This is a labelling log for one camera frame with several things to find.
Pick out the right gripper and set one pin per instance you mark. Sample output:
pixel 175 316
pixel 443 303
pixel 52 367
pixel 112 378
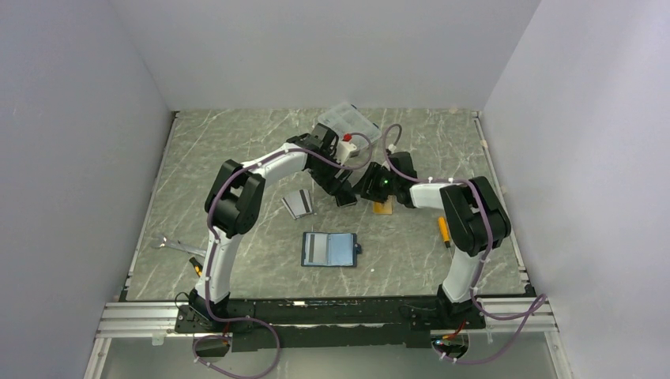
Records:
pixel 374 171

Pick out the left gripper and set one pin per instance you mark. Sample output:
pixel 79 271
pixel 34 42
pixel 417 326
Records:
pixel 331 184

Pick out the silver credit card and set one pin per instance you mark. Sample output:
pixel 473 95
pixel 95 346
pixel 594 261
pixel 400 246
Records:
pixel 317 250

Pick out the blue leather card holder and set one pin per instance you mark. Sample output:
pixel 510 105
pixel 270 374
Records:
pixel 343 250

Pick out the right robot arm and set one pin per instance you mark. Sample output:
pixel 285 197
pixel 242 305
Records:
pixel 474 217

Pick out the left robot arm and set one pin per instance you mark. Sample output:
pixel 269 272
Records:
pixel 234 202

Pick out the black card stack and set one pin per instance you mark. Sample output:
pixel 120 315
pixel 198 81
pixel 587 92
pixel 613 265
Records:
pixel 345 199

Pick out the orange card stack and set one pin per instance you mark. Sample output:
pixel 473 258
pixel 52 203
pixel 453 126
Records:
pixel 385 208

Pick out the silver card stack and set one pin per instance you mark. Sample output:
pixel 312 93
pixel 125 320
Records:
pixel 298 203

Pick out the clear plastic organizer box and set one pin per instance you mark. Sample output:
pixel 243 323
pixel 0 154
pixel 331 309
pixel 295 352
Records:
pixel 346 118

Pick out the yellow black screwdriver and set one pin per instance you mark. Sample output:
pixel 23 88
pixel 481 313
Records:
pixel 197 266

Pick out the silver wrench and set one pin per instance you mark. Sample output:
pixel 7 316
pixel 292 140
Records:
pixel 161 241

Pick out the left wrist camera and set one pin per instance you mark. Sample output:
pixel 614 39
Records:
pixel 348 149

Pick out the orange handled tool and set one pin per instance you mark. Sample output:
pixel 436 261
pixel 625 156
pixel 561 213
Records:
pixel 444 231

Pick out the black base frame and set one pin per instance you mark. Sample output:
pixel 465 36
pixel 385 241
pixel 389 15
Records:
pixel 267 336

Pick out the aluminium rail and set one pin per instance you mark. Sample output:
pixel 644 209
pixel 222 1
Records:
pixel 163 319

